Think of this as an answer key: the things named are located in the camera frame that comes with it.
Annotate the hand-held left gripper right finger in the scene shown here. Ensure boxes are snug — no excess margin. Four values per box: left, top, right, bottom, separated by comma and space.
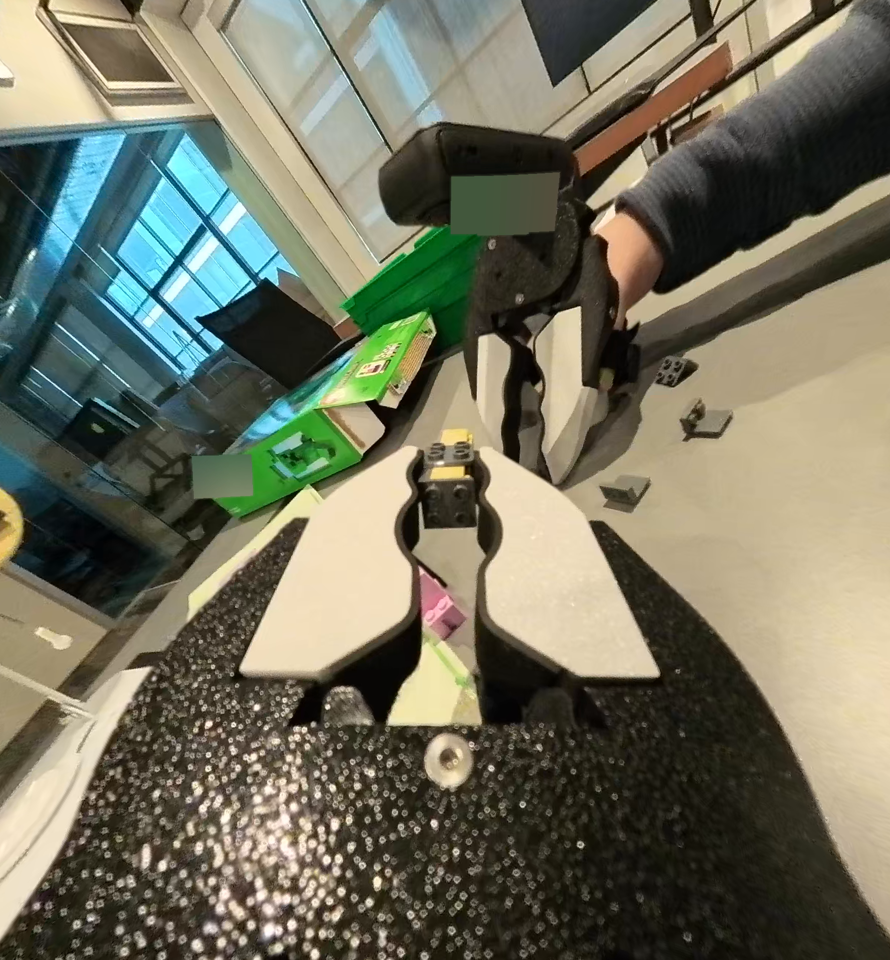
477, 447, 661, 715

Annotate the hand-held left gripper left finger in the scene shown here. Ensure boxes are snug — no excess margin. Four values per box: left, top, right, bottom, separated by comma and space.
238, 447, 425, 723

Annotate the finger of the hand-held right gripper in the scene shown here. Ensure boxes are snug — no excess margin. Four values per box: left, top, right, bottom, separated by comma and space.
533, 302, 605, 486
473, 335, 541, 461

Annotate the black and tan brick assembly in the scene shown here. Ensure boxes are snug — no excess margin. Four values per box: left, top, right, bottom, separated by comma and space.
418, 429, 485, 531

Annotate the person's right forearm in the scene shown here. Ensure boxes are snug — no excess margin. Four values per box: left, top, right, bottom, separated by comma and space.
614, 0, 890, 295

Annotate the grey desk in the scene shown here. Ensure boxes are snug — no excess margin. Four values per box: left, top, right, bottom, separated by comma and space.
62, 168, 890, 960

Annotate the person's right hand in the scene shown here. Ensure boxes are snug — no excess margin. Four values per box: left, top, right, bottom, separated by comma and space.
593, 213, 669, 331

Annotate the green plastic bin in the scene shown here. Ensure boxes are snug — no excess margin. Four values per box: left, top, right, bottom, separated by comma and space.
340, 225, 485, 354

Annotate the pink toy brick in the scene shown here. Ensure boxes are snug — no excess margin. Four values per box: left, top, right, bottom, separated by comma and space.
418, 567, 467, 643

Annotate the small grey toy brick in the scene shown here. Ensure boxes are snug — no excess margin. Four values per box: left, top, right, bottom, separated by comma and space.
599, 474, 651, 514
680, 397, 734, 438

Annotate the green printed cardboard box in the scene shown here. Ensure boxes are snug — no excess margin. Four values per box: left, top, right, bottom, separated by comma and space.
211, 309, 438, 520

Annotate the pale green sheet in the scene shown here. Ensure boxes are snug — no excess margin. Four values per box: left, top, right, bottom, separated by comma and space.
188, 483, 483, 726

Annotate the black office chair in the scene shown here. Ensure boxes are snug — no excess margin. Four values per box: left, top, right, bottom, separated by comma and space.
193, 277, 342, 391

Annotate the brown wooden table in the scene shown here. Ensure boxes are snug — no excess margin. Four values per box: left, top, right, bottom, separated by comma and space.
571, 39, 732, 175

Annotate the clear plastic bag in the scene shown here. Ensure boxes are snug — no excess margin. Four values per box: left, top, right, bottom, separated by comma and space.
0, 666, 155, 935

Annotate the ceiling air vent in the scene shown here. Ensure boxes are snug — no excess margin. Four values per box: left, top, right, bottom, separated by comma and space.
38, 0, 194, 108

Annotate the dark wall screen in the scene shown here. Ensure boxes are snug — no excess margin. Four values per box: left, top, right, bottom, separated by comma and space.
522, 0, 687, 87

